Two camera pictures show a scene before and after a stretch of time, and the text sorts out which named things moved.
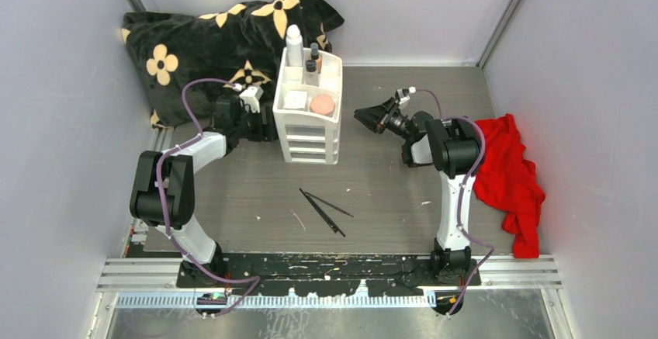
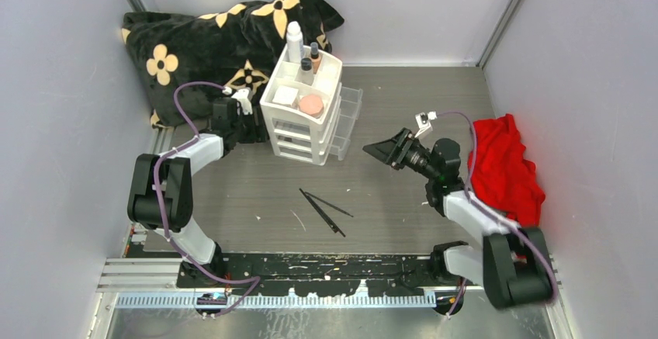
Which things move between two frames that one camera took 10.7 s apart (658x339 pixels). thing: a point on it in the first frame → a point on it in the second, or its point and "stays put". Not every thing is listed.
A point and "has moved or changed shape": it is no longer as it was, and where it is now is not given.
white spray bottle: x=294 y=44 stays put
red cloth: x=507 y=181 stays put
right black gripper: x=376 y=118 → x=393 y=151
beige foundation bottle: x=314 y=55 stays put
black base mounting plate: x=328 y=274 stays put
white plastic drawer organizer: x=307 y=104 has moved or changed shape
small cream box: x=295 y=99 → x=285 y=95
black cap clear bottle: x=311 y=77 has moved or changed shape
